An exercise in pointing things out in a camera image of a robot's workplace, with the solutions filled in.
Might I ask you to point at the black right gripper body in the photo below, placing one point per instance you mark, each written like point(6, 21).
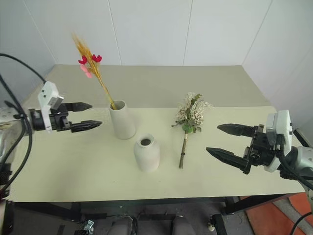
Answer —
point(258, 153)

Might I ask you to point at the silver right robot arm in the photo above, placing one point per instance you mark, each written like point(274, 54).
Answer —
point(303, 156)

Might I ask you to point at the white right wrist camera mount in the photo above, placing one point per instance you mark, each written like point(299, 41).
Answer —
point(282, 122)

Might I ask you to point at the black metal table frame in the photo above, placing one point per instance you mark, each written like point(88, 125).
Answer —
point(232, 205)

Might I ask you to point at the tall white cylinder vase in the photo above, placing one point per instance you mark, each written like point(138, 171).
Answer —
point(122, 122)

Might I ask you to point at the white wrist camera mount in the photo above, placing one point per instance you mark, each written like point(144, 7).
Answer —
point(47, 94)
point(282, 122)

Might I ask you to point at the silver metal clamp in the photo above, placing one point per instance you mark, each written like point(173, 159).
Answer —
point(89, 225)

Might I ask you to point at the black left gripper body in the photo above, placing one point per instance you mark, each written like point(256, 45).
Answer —
point(58, 121)

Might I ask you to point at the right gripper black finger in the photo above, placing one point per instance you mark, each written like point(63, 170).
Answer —
point(227, 157)
point(237, 129)

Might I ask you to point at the orange wheat red flower bouquet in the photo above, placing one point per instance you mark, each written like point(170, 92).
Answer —
point(93, 66)

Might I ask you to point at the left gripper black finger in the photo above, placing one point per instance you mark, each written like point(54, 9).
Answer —
point(79, 106)
point(85, 124)

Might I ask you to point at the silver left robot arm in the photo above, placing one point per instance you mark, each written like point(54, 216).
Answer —
point(12, 122)

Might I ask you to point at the green white dried flower bouquet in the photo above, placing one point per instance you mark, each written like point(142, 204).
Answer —
point(189, 115)

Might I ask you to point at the white narrow-necked round vase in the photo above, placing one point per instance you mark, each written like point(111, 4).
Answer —
point(146, 156)

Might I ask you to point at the beige table mat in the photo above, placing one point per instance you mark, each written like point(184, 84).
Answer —
point(85, 166)

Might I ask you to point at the white caster wheel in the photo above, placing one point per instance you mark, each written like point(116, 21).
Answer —
point(211, 224)

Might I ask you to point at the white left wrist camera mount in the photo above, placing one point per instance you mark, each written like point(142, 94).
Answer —
point(47, 94)

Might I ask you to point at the orange floor mat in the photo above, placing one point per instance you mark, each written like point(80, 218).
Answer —
point(269, 220)

